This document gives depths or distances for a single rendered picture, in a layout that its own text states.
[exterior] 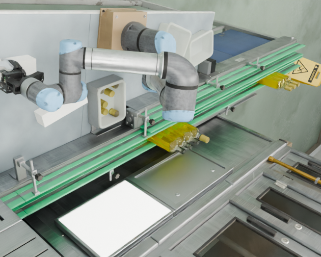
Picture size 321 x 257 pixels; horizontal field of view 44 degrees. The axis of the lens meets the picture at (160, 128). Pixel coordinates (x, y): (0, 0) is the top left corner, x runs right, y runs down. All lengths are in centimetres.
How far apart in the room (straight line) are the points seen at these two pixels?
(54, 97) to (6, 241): 46
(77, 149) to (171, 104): 69
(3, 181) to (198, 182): 92
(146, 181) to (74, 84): 80
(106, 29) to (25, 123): 55
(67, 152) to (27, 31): 59
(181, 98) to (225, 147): 108
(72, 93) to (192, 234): 84
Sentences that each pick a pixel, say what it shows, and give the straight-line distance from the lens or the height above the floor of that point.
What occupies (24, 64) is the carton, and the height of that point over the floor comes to 81.
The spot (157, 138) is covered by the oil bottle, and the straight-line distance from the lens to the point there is 210.
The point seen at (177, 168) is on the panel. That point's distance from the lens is 213.
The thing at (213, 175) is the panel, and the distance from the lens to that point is 212.
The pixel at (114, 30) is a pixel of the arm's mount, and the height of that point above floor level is 85.
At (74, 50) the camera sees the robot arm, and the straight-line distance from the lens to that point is 137.
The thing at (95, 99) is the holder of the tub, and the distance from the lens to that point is 193.
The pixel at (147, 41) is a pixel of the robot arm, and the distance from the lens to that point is 178.
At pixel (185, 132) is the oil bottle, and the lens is 214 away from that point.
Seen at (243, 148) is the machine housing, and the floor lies 122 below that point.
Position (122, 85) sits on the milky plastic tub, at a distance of 200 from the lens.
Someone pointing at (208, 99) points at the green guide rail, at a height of 94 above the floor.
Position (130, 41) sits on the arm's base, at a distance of 184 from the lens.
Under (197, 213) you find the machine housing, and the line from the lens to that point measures 189.
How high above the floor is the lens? 217
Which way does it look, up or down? 35 degrees down
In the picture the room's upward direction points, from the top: 117 degrees clockwise
